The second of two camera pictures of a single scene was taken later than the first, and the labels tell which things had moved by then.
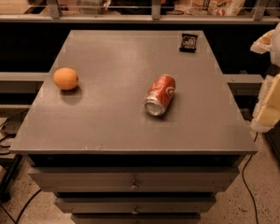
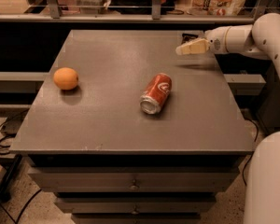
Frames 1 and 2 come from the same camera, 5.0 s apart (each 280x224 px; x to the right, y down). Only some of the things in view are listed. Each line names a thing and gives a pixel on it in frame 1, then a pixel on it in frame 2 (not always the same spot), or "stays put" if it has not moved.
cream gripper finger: [273, 101] → [216, 39]
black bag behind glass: [138, 1] stays put
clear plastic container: [91, 0] stays put
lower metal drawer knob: [135, 212] stays put
